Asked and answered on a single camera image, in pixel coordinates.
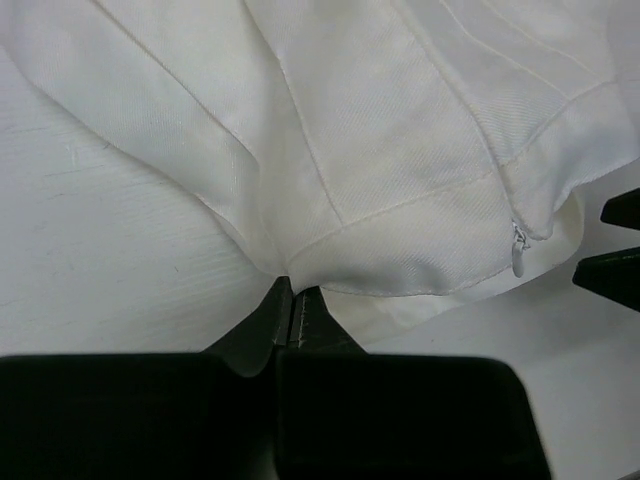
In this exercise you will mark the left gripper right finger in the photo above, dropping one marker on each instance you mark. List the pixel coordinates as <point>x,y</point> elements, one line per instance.
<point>344,413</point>

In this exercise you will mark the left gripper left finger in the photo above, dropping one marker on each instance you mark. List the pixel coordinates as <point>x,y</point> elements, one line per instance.
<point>202,415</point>

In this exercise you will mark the white pleated skirt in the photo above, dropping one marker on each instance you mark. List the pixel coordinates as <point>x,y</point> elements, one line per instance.
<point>407,157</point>

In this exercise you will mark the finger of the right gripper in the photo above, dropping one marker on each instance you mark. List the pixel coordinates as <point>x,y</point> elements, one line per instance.
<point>623,210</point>
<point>612,273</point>

